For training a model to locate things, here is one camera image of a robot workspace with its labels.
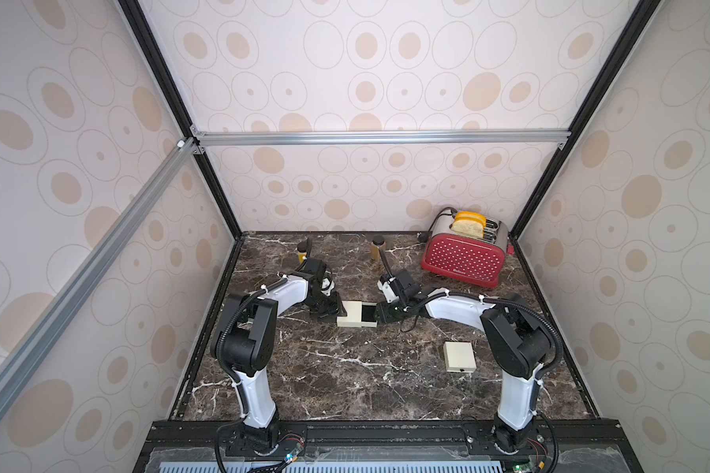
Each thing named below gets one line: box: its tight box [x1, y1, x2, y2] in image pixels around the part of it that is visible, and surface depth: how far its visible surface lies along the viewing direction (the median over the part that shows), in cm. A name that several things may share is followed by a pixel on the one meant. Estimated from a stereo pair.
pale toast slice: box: [450, 219, 485, 240], surface depth 97 cm
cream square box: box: [442, 340, 477, 374], surface depth 85 cm
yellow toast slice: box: [454, 210, 488, 229], surface depth 97 cm
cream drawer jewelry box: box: [337, 300, 378, 329], surface depth 94 cm
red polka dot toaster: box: [421, 210, 515, 289], surface depth 99 cm
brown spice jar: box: [370, 234, 387, 261], surface depth 108 cm
